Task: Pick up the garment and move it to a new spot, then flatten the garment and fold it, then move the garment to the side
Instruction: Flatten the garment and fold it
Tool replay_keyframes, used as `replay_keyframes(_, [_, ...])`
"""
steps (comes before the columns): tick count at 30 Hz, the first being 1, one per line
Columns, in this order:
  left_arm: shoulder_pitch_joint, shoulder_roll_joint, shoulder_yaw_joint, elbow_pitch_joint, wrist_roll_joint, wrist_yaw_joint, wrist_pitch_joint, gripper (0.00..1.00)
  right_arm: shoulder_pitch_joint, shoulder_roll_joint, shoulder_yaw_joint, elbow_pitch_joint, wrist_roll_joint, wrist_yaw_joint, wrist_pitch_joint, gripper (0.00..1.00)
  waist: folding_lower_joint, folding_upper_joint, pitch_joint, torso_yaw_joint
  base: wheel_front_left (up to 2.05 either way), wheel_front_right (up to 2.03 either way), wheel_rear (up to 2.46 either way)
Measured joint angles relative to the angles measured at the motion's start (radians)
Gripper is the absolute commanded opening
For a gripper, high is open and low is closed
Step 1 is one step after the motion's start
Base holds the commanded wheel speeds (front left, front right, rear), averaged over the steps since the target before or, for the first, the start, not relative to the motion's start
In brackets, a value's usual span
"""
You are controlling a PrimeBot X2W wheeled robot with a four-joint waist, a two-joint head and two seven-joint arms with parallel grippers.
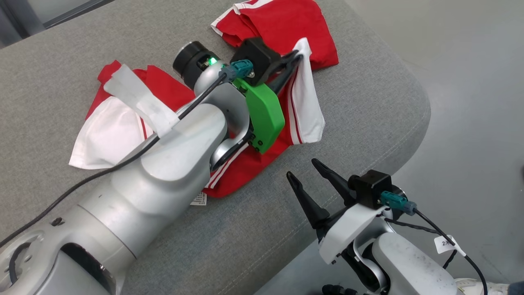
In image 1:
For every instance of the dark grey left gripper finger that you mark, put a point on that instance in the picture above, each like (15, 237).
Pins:
(290, 57)
(284, 76)

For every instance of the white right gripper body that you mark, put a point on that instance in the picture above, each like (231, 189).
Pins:
(348, 229)

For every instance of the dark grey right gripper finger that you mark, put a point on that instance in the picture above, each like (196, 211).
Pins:
(335, 182)
(309, 205)

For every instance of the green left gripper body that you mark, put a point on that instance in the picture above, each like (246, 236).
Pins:
(266, 119)

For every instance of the red Bulls 23 shorts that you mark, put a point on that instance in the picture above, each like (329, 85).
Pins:
(286, 24)

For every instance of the red white-sleeved Bulls jersey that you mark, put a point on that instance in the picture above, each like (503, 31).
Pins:
(110, 135)

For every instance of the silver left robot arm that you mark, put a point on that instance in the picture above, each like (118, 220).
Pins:
(163, 172)

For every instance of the grey fabric sofa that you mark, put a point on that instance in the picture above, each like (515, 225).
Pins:
(348, 102)

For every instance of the white tape strip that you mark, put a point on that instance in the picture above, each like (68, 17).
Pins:
(139, 100)

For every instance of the white sneaker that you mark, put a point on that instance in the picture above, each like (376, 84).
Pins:
(483, 287)

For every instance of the blue jeans leg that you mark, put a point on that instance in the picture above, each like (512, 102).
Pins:
(518, 289)

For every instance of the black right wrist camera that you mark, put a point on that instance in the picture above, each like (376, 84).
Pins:
(368, 188)

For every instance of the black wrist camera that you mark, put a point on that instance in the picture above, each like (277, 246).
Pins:
(256, 57)
(368, 188)

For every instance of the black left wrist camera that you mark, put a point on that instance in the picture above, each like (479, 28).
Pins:
(256, 57)

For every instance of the white partition panel grey frame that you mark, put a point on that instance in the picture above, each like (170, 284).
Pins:
(37, 12)

